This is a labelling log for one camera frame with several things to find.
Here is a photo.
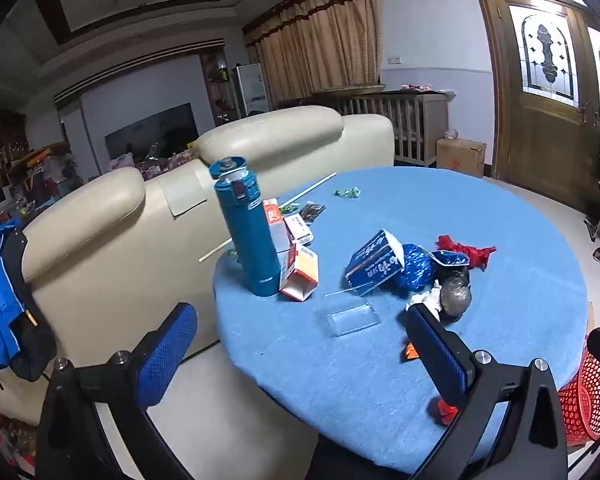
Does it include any orange and grey box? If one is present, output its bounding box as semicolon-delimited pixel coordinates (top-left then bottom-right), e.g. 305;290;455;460
262;199;293;256

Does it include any white and pink box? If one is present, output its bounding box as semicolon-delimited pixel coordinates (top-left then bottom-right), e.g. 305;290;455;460
283;212;314;247

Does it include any cream leather sofa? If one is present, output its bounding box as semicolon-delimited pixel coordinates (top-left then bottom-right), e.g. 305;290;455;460
0;106;396;426

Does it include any black flat television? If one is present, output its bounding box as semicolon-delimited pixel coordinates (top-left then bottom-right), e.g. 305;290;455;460
104;102;201;161

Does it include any blue toothpaste box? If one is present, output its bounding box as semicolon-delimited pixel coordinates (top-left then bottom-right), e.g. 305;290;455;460
344;229;406;295

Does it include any brown cardboard box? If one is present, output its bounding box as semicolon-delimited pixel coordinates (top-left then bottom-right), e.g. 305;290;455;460
436;138;487;178

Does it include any red patterned bag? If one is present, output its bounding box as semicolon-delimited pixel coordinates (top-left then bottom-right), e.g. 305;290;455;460
0;400;36;476

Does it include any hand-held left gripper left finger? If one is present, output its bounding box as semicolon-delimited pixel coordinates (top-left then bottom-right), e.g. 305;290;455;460
35;302;199;480

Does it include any wooden display cabinet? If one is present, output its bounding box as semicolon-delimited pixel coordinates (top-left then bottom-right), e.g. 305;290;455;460
200;50;241;131

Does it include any red plastic basket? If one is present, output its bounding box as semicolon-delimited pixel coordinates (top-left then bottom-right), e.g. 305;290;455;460
557;345;600;448

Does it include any grey wooden baby crib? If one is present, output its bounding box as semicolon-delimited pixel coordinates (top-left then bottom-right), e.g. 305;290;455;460
310;87;451;168

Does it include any beige curtain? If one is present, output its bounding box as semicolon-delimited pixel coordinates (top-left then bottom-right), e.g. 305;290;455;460
242;0;383;108

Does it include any blue round tablecloth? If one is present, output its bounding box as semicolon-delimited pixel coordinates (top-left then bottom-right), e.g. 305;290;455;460
212;166;590;476

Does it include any red plastic bag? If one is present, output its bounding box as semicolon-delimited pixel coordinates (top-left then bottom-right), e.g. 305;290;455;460
435;234;497;272

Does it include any white tissue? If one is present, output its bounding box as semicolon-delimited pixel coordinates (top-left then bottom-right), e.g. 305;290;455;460
405;282;443;316

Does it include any wooden stained-glass door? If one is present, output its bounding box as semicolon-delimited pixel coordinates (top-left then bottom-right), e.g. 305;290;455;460
467;0;600;213

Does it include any long white stick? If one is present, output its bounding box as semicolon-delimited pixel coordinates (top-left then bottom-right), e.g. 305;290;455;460
198;172;337;263

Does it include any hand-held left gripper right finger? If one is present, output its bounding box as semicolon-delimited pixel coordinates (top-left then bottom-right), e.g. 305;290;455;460
404;304;568;480

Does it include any dark plastic wrap bundle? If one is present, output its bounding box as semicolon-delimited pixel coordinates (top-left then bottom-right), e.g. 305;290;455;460
437;270;473;323

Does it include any orange and white box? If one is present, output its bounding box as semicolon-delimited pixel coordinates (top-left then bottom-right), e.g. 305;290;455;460
279;241;320;302

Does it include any blue foil bag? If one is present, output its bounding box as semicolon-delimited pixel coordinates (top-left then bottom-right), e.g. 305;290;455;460
392;243;437;292

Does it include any white standing air conditioner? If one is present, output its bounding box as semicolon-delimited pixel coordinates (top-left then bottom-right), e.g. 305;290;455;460
236;63;271;118

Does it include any blue thermos bottle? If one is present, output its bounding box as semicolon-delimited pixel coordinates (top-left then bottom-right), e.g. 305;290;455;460
209;156;282;297

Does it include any blue snack wrapper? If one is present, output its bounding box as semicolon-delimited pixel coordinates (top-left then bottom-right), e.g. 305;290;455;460
427;249;470;268

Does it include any pile of packaged goods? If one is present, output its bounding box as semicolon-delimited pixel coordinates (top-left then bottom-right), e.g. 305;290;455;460
107;142;201;181

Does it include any red wrapper scrap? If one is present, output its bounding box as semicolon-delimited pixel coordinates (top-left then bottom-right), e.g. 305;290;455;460
432;397;458;426

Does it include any pile of colourful goods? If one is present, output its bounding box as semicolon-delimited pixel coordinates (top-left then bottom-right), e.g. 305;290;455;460
0;142;86;211

